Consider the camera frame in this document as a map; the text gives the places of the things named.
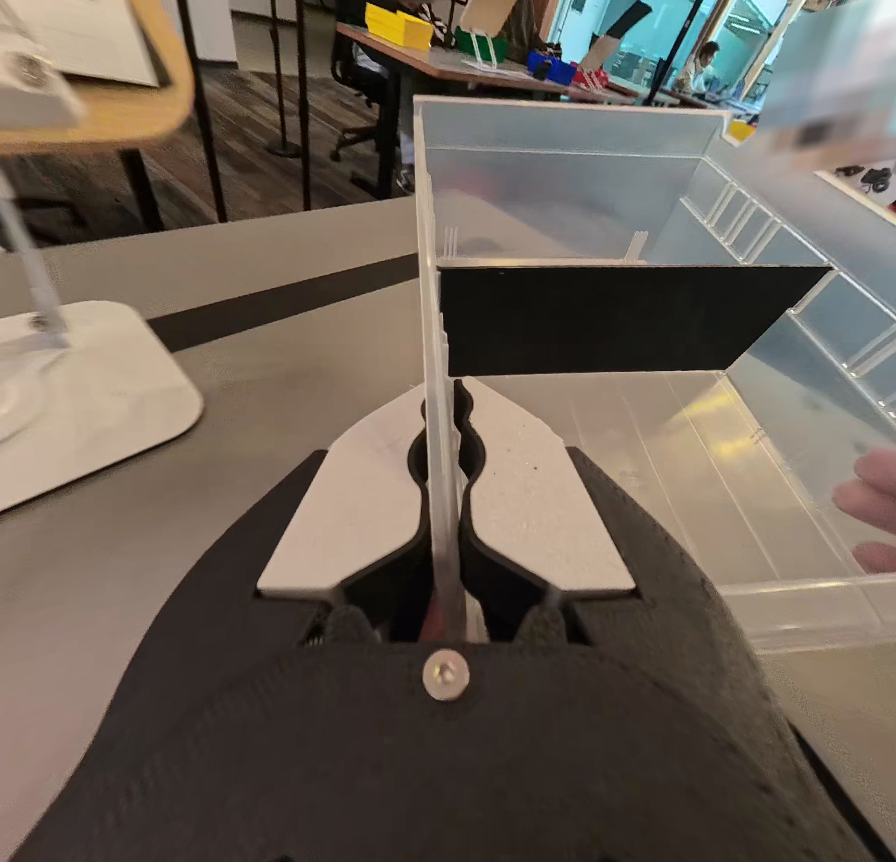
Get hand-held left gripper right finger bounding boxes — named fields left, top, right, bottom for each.
left=455, top=380, right=638, bottom=628

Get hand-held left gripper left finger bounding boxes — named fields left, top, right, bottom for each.
left=257, top=384, right=432, bottom=625

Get clear plastic organizer box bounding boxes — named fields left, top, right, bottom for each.
left=413, top=96, right=896, bottom=653

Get person's right hand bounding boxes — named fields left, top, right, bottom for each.
left=833, top=447, right=896, bottom=573

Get black flat bar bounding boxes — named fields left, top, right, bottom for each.
left=439, top=264, right=834, bottom=377

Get white document stand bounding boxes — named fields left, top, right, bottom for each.
left=0, top=51, right=205, bottom=513

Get black office chair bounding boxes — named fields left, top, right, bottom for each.
left=329, top=30, right=400, bottom=163

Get black stand legs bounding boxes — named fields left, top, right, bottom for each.
left=168, top=0, right=316, bottom=226

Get small blue plastic bin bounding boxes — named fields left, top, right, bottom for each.
left=528, top=51, right=579, bottom=85

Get wooden work desk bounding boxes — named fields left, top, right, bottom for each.
left=336, top=23, right=659, bottom=198

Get green plastic bin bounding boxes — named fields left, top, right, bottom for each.
left=455, top=30, right=509, bottom=65

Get yellow plastic bin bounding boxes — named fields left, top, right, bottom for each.
left=364, top=5, right=435, bottom=51

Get printed instruction sheet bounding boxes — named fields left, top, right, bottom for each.
left=0, top=0, right=162, bottom=88

